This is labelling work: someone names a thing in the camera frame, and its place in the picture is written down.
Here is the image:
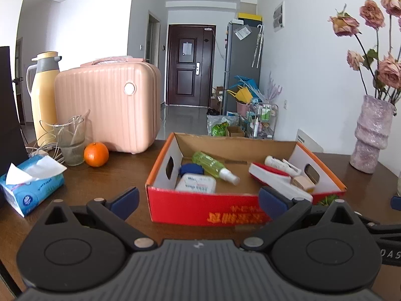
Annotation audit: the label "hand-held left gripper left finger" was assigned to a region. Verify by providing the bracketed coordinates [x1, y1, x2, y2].
[44, 187, 158, 253]

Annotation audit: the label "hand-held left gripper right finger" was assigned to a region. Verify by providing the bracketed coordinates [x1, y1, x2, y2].
[241, 187, 358, 253]

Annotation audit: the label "red white lint brush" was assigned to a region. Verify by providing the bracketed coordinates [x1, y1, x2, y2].
[248, 162, 314, 203]

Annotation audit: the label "small beige box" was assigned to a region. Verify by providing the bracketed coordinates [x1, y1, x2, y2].
[290, 175, 316, 192]

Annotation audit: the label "small white spray bottle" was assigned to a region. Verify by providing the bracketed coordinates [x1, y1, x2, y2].
[264, 155, 303, 176]

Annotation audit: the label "clear cotton swab box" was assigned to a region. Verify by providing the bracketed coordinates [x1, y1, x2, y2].
[175, 173, 217, 194]

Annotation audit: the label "blue round cap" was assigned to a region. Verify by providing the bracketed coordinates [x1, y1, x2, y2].
[178, 163, 205, 178]

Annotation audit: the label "red cardboard box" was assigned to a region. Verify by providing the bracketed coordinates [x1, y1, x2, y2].
[145, 132, 348, 227]

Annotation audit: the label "green spray bottle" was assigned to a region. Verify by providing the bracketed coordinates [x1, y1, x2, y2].
[192, 151, 240, 185]

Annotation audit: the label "orange fruit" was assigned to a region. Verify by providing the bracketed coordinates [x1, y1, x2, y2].
[83, 142, 110, 167]

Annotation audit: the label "white flat board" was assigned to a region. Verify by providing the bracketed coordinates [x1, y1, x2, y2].
[296, 128, 324, 154]

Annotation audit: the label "purple textured vase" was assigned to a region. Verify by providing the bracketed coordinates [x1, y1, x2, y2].
[350, 95, 397, 174]

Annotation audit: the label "blue tissue pack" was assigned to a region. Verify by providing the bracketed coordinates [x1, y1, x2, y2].
[0, 155, 68, 217]

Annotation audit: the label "green plastic bag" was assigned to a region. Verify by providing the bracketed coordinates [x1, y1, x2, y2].
[211, 122, 231, 137]

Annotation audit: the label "pink ribbed suitcase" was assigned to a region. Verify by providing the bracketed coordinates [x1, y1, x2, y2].
[54, 55, 162, 155]

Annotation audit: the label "clear plastic bag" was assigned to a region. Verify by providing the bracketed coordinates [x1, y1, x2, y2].
[207, 114, 239, 132]

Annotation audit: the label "yellow bag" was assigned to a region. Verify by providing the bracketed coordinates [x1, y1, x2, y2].
[227, 86, 253, 104]

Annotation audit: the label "stacked cardboard boxes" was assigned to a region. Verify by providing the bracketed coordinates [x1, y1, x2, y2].
[211, 86, 224, 110]

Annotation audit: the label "blue bag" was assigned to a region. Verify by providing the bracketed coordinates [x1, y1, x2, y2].
[230, 75, 259, 91]

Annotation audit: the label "yellow thermos jug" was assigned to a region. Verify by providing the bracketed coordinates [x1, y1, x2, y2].
[26, 51, 62, 140]

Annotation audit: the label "black paper bag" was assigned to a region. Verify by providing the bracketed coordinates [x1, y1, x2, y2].
[0, 46, 29, 209]

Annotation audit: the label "dark brown entrance door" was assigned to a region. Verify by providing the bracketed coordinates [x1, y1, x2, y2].
[166, 24, 217, 107]

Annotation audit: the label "grey refrigerator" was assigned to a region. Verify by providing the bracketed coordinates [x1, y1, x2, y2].
[223, 21, 264, 116]

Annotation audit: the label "white folded umbrella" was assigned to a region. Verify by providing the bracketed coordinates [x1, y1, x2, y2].
[251, 23, 264, 68]

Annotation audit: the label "dried pink roses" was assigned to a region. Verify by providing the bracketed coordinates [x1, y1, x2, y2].
[328, 0, 401, 104]

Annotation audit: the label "wire rack with bottles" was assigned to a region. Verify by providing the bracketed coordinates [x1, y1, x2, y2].
[246, 99, 279, 139]

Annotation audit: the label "grey interior door frame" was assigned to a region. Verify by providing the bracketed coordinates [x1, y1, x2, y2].
[146, 10, 161, 66]

